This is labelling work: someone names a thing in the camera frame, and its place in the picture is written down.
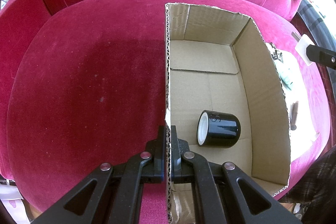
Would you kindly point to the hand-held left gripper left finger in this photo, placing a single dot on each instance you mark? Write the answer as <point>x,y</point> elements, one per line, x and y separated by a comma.
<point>157,161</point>

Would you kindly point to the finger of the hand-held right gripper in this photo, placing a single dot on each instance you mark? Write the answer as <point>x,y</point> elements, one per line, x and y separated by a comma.
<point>321,54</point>

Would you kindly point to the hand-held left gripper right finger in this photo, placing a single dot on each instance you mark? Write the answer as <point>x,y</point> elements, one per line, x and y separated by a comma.
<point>181,161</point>

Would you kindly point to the white power adapter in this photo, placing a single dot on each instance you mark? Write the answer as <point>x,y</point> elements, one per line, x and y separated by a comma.
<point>302,47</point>

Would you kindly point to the pale mint plastic item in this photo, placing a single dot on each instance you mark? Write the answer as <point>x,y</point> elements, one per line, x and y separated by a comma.
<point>285,75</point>

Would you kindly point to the brown cardboard box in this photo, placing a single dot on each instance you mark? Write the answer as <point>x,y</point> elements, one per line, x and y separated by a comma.
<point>210,64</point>

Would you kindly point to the black rubber tire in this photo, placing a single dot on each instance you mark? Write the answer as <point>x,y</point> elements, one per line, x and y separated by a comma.
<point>312,19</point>

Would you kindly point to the small brown stick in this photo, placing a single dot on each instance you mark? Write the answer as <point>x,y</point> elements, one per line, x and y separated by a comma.
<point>294,115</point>

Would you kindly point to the pink velvet sofa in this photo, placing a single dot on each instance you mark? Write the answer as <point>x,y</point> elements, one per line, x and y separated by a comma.
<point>92,69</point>

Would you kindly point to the person's dark plaid clothing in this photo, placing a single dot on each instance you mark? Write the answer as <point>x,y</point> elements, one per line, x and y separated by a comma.
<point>315,182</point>

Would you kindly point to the white printed bag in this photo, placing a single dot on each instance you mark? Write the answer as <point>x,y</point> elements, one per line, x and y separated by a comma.
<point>10,201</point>

